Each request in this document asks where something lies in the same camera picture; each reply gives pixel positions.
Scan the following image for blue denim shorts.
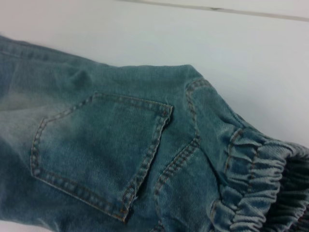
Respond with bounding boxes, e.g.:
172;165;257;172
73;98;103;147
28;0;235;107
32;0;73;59
0;35;309;232

